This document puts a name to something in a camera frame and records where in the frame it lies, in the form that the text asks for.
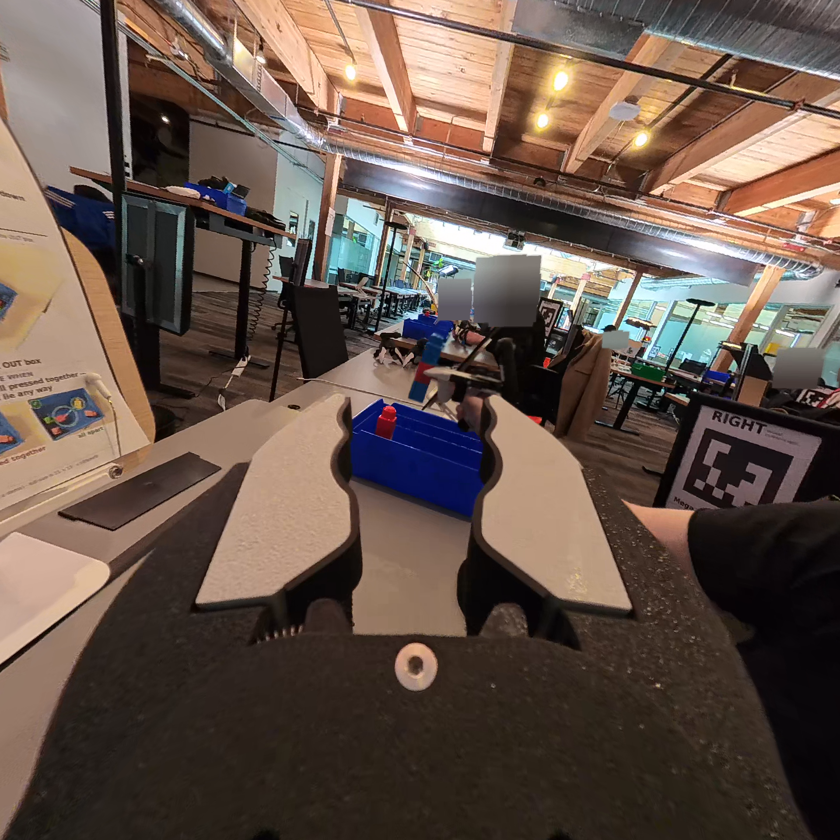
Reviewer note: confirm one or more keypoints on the green plastic bin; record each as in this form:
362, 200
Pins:
648, 371

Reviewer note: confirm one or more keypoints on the printed instruction sheet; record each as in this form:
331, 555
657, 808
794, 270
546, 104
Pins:
39, 361

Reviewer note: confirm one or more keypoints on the blue plastic bin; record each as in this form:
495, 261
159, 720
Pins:
216, 200
426, 328
420, 466

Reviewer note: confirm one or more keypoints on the blue jacket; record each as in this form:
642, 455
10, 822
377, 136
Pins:
85, 216

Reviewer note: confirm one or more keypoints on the person's black shirt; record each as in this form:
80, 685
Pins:
774, 590

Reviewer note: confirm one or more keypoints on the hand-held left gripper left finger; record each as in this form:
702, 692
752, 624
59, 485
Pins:
282, 525

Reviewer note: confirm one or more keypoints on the black floor lamp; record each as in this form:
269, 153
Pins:
689, 328

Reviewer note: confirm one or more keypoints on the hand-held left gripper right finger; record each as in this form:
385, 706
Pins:
551, 525

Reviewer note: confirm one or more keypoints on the black white pattern sign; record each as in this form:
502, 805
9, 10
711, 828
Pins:
748, 459

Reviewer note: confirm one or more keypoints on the brown coat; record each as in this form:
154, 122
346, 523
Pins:
584, 387

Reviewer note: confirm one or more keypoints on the wooden standing desk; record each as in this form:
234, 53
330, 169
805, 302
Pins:
229, 223

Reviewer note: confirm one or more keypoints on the black rectangular pad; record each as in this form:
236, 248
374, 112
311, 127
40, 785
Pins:
138, 489

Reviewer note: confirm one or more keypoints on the person's right hand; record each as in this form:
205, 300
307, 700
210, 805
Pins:
471, 413

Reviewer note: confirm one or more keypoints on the black chair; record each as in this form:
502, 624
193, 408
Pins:
318, 334

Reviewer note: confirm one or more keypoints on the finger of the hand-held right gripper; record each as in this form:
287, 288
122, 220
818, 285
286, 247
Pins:
459, 375
443, 394

